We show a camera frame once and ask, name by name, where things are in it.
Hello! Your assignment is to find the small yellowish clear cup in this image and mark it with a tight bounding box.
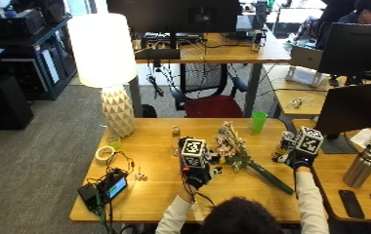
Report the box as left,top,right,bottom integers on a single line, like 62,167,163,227
106,135,123,150

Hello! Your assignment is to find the stainless steel water bottle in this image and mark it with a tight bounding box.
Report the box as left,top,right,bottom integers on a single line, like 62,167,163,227
342,143,371,190

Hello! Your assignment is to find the person's right hand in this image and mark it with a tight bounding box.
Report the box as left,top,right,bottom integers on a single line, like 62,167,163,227
272,131,323,171

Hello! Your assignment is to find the black cabinet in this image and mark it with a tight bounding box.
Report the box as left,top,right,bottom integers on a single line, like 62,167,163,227
0,74,35,132

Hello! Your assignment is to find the white marker cube on left glove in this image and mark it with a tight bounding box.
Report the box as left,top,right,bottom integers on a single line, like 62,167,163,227
179,137,208,169

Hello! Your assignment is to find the roll of beige tape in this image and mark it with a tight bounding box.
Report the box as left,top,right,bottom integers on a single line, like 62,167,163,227
94,145,116,166

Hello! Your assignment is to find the white marker cube on glove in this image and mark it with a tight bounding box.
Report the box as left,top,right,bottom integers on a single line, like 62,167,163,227
179,137,208,169
294,126,326,157

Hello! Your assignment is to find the thin black glove cable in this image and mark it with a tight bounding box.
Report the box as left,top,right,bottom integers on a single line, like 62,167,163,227
182,180,216,208

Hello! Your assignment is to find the white lamp with faceted base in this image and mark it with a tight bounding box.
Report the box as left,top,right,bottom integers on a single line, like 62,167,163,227
66,13,138,139

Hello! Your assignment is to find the small white connector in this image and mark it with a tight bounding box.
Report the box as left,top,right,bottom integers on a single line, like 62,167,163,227
132,167,148,182

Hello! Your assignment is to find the black box under desk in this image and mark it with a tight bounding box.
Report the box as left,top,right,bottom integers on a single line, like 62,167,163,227
132,48,182,60

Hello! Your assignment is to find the black smartphone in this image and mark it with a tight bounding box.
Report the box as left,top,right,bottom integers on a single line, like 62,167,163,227
338,189,366,219

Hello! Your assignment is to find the red office chair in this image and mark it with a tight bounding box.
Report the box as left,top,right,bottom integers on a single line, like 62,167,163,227
170,62,250,119

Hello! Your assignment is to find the black equipment case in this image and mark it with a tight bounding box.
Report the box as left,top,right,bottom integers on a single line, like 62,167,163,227
0,8,46,42

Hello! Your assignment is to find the large black monitor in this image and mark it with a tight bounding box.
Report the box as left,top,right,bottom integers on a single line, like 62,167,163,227
316,21,371,86

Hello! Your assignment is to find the black cable loop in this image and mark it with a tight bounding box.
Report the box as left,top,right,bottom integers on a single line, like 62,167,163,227
103,150,135,177

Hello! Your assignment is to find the black device with lit screen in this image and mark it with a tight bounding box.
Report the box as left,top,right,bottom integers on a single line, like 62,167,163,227
95,168,130,203

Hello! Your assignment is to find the white marker cube on right glove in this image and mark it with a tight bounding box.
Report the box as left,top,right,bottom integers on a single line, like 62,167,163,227
294,126,326,157

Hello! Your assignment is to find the wide black monitor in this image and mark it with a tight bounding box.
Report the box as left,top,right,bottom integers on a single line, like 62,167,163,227
104,0,243,50

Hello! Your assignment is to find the silver laptop on stand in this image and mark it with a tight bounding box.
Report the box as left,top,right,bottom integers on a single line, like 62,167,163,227
284,45,328,89

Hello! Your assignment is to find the white paper sheet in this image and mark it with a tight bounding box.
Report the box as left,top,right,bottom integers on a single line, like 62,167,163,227
348,128,371,151

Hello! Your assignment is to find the black monitor with grey stand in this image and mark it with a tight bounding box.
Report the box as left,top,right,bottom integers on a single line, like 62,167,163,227
314,80,371,155

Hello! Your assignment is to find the small black box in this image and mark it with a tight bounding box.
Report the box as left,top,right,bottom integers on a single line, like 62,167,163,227
76,182,102,213

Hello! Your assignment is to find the black shelf unit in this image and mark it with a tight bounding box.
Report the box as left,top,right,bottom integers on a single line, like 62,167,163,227
0,13,79,101

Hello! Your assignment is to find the person's left hand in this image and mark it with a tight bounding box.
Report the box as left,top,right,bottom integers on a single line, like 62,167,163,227
176,136,224,191

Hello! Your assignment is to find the long wooden desk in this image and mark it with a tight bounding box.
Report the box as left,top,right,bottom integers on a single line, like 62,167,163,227
127,31,291,119

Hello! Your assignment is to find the small wooden side desk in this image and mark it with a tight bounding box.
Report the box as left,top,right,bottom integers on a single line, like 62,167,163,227
266,64,347,120

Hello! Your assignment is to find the bouquet of dried flowers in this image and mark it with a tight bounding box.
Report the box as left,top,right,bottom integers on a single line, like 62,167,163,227
212,121,295,196

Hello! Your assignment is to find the green plastic cup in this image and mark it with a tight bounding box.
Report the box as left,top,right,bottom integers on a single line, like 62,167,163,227
248,110,268,135

